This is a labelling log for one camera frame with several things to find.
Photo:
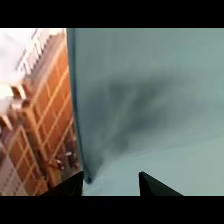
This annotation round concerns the light blue shirt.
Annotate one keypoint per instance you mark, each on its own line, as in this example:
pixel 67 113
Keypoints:
pixel 150 100

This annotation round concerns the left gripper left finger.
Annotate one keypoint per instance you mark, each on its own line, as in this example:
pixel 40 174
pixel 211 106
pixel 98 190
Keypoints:
pixel 71 188

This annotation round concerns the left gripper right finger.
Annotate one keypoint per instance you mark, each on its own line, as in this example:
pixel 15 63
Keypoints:
pixel 151 186

